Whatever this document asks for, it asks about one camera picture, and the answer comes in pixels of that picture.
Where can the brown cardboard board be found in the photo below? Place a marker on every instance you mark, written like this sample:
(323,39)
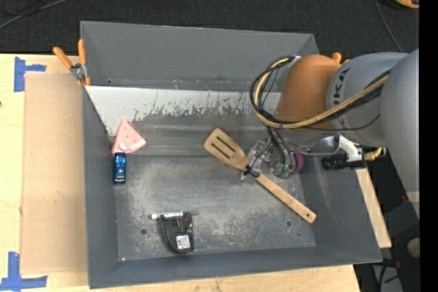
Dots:
(51,174)

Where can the grey metal bin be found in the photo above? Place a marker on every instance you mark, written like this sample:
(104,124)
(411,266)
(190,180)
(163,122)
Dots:
(212,188)

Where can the blue toy car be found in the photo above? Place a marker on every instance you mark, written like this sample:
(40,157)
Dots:
(119,169)

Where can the pink toy wedge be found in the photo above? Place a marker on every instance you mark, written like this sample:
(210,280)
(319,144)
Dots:
(126,138)

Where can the black cylinder on white bracket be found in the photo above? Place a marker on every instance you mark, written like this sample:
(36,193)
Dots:
(337,162)

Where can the purple round object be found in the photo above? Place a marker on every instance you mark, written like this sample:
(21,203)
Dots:
(299,162)

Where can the wooden slotted spatula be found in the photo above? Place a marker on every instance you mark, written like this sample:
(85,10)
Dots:
(224,147)

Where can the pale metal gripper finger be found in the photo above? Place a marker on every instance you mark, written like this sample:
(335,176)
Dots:
(252,156)
(254,170)

